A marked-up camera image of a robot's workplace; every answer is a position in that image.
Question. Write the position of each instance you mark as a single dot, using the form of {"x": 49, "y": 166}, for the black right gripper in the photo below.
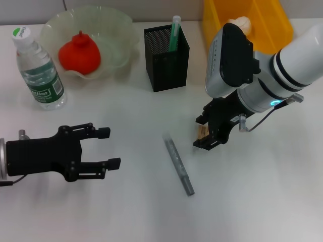
{"x": 224, "y": 116}

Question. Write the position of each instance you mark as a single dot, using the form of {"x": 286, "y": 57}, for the black mesh pen holder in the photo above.
{"x": 166, "y": 73}

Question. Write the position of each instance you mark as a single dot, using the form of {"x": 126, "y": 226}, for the white paper ball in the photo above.
{"x": 246, "y": 24}

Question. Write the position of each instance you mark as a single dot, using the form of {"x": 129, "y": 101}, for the clear green-label water bottle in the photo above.
{"x": 43, "y": 85}

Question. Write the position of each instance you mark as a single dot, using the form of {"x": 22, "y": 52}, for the beige eraser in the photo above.
{"x": 202, "y": 132}

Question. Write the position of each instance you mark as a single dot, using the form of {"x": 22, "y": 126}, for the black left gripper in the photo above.
{"x": 43, "y": 156}

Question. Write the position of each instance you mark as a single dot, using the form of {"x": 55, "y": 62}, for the mint green pen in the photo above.
{"x": 174, "y": 37}

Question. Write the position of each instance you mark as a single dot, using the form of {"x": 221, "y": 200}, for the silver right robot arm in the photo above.
{"x": 282, "y": 73}

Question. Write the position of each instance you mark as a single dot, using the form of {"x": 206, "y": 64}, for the grey pen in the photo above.
{"x": 178, "y": 166}

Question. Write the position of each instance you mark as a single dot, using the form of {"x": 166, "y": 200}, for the orange toy fruit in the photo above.
{"x": 78, "y": 55}

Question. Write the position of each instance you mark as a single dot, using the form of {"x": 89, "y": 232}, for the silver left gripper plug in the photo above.
{"x": 23, "y": 134}

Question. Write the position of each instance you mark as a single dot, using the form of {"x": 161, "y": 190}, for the translucent wavy fruit plate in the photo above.
{"x": 116, "y": 37}

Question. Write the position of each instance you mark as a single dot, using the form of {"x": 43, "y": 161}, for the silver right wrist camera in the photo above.
{"x": 227, "y": 60}

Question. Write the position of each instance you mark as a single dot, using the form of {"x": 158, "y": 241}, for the yellow plastic bin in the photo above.
{"x": 267, "y": 17}

